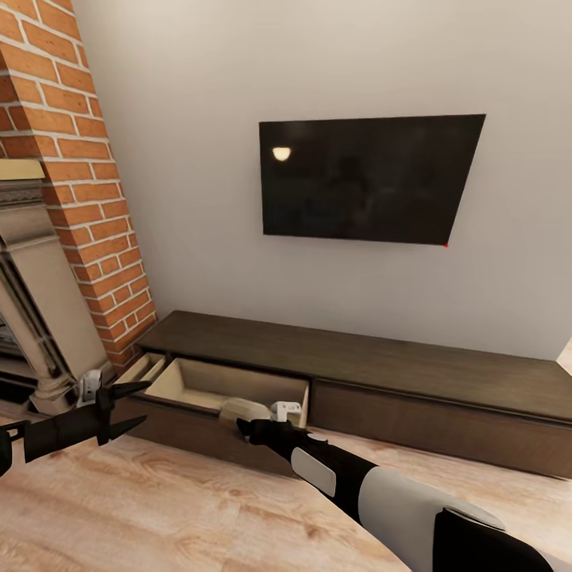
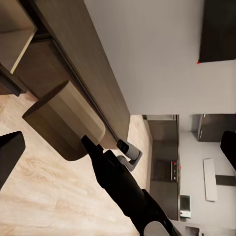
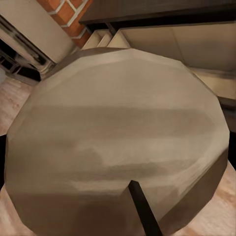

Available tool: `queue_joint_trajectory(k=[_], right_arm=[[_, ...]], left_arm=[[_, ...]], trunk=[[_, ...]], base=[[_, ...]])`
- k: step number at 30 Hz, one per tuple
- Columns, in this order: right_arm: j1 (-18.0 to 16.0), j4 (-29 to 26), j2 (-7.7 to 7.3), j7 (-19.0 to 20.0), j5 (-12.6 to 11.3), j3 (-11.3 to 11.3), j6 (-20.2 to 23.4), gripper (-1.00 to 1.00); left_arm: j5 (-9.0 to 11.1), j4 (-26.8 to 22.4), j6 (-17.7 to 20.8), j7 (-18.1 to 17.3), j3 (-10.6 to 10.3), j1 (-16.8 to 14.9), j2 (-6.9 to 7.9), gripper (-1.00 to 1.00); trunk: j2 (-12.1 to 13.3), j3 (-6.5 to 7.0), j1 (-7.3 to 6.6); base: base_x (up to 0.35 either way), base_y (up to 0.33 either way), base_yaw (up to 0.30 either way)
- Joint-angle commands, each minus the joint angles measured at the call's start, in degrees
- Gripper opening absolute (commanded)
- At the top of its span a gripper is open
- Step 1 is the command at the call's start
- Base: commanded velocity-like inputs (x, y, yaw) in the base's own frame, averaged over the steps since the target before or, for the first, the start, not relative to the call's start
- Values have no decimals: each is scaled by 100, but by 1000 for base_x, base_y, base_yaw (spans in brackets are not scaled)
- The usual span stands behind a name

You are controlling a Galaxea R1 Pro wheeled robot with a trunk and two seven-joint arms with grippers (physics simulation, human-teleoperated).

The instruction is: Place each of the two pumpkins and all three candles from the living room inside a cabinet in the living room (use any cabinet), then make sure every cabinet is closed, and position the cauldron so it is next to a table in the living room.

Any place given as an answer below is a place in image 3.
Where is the pillar candle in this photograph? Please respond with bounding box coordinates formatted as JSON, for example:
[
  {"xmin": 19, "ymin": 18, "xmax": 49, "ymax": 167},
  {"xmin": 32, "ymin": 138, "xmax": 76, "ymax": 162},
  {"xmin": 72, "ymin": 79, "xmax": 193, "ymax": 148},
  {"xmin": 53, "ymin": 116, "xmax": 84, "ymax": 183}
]
[{"xmin": 3, "ymin": 47, "xmax": 230, "ymax": 236}]

